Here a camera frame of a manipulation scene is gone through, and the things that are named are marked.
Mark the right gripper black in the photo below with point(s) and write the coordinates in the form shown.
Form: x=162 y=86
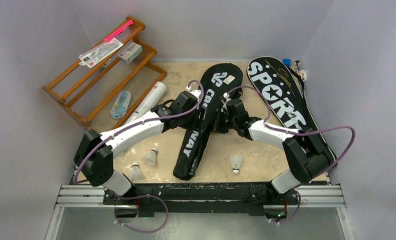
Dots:
x=222 y=120

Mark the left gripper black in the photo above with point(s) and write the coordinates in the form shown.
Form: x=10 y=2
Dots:
x=197 y=123

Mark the black CROSSWAY racket bag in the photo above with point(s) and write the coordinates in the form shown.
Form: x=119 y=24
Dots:
x=216 y=80

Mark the white shuttlecock tube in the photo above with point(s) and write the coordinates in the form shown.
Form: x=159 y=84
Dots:
x=150 y=100

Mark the black SPORT racket bag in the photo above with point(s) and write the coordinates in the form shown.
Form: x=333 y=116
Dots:
x=282 y=88

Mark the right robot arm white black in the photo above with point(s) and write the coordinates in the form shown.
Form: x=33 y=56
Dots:
x=307 y=155

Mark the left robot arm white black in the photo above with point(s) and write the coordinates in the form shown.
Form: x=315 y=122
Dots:
x=95 y=154

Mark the light blue blister pack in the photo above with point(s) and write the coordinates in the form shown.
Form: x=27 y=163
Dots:
x=121 y=104

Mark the right white shuttlecock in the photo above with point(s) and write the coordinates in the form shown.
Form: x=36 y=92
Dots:
x=236 y=162

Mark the white shuttlecock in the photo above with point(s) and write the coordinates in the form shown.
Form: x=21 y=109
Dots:
x=135 y=172
x=150 y=158
x=236 y=162

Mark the left white shuttlecock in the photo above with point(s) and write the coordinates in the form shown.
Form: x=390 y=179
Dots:
x=150 y=158

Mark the small teal white box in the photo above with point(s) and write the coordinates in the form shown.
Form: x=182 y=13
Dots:
x=130 y=52

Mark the blue white small object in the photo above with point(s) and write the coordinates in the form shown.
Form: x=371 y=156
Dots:
x=290 y=62

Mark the wooden rack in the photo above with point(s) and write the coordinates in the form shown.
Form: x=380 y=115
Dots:
x=88 y=94

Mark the flat packaged item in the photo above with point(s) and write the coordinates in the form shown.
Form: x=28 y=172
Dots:
x=100 y=52

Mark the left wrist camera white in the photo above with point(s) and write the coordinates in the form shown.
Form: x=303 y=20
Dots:
x=195 y=92

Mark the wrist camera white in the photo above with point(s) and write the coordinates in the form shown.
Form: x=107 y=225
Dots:
x=225 y=97
x=195 y=92

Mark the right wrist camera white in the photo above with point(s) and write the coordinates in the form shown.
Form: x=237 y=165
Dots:
x=225 y=97

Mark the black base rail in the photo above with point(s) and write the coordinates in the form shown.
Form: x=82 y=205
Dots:
x=252 y=198

